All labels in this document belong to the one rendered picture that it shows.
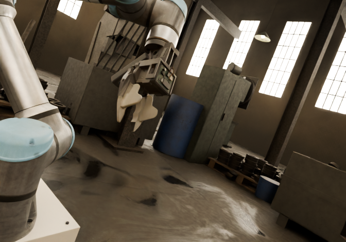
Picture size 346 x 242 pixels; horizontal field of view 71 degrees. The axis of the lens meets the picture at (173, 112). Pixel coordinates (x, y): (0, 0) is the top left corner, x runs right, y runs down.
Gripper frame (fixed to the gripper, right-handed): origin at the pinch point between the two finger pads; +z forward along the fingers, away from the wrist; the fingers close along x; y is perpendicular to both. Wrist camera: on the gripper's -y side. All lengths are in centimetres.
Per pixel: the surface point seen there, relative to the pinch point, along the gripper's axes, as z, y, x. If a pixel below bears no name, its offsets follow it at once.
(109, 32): -300, -371, 198
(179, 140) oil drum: -88, -157, 252
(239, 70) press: -482, -242, 606
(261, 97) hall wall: -574, -257, 940
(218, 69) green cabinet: -200, -113, 237
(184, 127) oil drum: -106, -151, 246
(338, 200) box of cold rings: -37, 38, 233
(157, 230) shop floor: 26, -53, 102
